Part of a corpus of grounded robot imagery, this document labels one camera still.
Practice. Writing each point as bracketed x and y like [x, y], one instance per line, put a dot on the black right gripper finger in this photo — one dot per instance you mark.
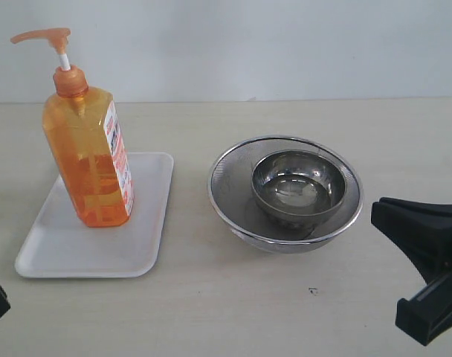
[422, 231]
[429, 313]

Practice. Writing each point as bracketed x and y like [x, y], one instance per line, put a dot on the orange pump soap bottle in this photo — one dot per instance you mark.
[82, 128]

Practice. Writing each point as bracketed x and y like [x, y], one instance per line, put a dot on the small stainless steel bowl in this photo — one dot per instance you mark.
[298, 186]

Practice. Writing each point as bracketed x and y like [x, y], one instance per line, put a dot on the white rectangular plastic tray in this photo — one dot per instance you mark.
[58, 245]

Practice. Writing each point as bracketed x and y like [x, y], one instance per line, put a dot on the large steel mesh colander bowl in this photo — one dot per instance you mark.
[229, 190]

